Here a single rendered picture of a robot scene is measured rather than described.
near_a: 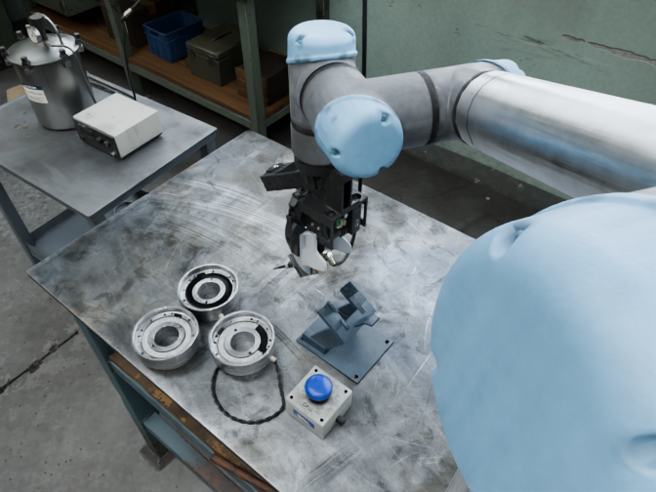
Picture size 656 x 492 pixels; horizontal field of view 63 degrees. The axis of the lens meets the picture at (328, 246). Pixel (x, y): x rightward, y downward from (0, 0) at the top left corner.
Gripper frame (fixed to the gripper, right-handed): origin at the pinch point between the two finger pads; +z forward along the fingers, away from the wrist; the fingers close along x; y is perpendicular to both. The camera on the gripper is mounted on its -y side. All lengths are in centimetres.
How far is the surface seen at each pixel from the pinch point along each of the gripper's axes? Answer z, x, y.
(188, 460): 71, -20, -25
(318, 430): 13.8, -14.3, 14.9
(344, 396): 11.6, -8.9, 14.8
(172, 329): 13.3, -18.2, -15.0
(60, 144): 23, 1, -100
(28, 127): 22, -1, -115
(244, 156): 12, 23, -45
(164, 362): 12.4, -23.1, -9.7
